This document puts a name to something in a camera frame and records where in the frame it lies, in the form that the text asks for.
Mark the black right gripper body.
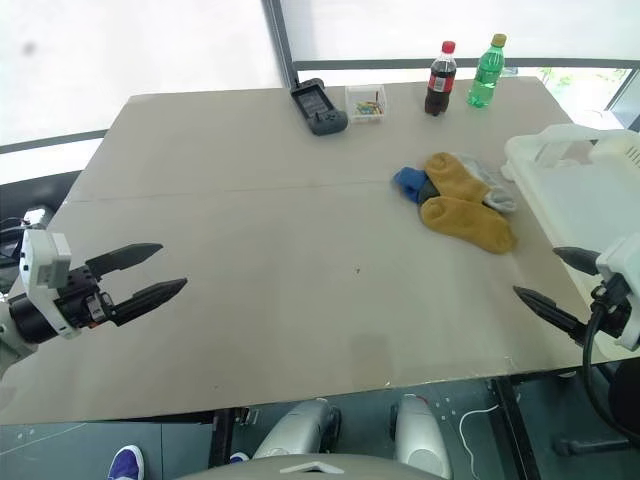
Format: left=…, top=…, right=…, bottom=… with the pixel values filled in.
left=585, top=276, right=634, bottom=339

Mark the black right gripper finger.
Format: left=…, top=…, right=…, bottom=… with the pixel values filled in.
left=552, top=246, right=602, bottom=277
left=512, top=285, right=590, bottom=347

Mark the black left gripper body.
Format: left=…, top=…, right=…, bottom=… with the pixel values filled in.
left=54, top=267, right=119, bottom=329

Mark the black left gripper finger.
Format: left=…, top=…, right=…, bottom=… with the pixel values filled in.
left=106, top=277, right=189, bottom=328
left=84, top=243, right=164, bottom=282

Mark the mustard yellow sock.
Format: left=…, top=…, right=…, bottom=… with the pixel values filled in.
left=418, top=195, right=518, bottom=256
left=423, top=152, right=491, bottom=204

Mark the white plastic basket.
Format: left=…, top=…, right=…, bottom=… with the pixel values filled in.
left=501, top=123, right=640, bottom=361

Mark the small clear plastic box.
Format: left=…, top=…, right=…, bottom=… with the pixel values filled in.
left=344, top=84, right=388, bottom=125

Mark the light grey sock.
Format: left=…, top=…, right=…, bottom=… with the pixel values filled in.
left=452, top=153, right=518, bottom=214

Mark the dark green cloth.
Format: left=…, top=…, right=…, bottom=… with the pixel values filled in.
left=417, top=181, right=442, bottom=207

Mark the silver right robot leg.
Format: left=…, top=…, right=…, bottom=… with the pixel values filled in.
left=389, top=393, right=454, bottom=480

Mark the silver robot leg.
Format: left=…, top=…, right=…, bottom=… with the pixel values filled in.
left=389, top=393, right=454, bottom=480
left=252, top=398, right=343, bottom=461

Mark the blue sock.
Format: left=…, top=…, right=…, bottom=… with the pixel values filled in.
left=390, top=166, right=430, bottom=205

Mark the silver left robot leg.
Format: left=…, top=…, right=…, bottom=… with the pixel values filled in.
left=252, top=398, right=343, bottom=461

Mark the green soda bottle yellow cap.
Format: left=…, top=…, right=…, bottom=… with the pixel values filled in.
left=466, top=33, right=508, bottom=110

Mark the cola bottle with red cap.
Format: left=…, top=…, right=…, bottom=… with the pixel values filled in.
left=424, top=40, right=459, bottom=117

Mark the grey robot torso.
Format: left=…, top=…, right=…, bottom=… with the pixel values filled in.
left=174, top=452, right=451, bottom=480

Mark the black handheld remote controller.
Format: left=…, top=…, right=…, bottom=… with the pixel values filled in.
left=290, top=78, right=350, bottom=137

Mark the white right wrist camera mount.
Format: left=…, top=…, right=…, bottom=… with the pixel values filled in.
left=595, top=231, right=640, bottom=351

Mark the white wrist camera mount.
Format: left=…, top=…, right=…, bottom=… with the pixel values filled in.
left=595, top=231, right=640, bottom=351
left=19, top=228, right=84, bottom=341

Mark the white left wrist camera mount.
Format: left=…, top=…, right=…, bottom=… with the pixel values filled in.
left=19, top=228, right=84, bottom=341

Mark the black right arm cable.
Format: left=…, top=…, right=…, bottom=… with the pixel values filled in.
left=581, top=284, right=640, bottom=451

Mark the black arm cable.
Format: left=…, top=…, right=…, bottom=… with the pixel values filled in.
left=0, top=215, right=27, bottom=264
left=581, top=284, right=640, bottom=451

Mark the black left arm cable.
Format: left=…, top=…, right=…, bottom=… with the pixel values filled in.
left=0, top=215, right=27, bottom=264

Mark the white floor cable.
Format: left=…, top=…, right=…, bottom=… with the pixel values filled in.
left=458, top=402, right=502, bottom=462

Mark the dark window frame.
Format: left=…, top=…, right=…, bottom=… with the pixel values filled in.
left=261, top=0, right=640, bottom=134

